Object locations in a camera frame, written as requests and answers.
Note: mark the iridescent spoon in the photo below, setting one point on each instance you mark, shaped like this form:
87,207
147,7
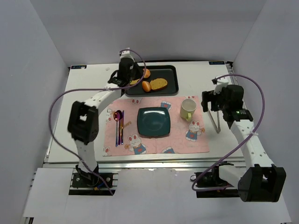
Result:
117,117

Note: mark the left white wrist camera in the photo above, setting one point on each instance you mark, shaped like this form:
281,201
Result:
126,54

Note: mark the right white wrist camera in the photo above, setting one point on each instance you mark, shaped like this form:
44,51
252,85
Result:
220,83

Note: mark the light green mug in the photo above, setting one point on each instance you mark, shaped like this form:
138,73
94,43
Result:
187,109

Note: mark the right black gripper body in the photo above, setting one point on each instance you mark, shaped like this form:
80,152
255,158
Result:
208,101

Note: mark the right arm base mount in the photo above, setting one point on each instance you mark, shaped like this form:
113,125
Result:
211,180

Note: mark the iridescent knife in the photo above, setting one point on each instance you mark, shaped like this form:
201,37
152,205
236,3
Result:
121,125

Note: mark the dark green square plate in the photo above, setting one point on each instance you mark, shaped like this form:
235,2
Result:
153,122

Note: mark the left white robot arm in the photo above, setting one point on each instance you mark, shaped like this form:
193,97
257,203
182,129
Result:
83,123

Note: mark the toasted bread slice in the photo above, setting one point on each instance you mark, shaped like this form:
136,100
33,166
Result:
158,84

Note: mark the orange bun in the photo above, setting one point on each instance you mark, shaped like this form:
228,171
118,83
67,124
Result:
147,73
146,86

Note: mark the small bread piece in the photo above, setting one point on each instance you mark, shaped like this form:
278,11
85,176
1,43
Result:
133,82

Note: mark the black baking tray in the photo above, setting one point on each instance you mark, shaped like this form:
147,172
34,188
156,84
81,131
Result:
168,72

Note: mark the orange bun lower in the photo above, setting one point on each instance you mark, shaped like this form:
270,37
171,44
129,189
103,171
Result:
146,86

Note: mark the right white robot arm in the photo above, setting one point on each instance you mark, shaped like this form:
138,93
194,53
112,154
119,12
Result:
263,181

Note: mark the orange bun upper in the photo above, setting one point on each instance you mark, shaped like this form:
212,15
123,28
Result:
147,73

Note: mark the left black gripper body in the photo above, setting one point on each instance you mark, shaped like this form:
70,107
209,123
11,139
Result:
130,76

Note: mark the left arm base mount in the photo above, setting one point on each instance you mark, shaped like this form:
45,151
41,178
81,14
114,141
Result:
87,184

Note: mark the pink bunny placemat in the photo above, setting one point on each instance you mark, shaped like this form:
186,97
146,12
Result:
184,138

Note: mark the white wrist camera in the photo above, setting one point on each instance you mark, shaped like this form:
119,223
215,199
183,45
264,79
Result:
220,83
126,54

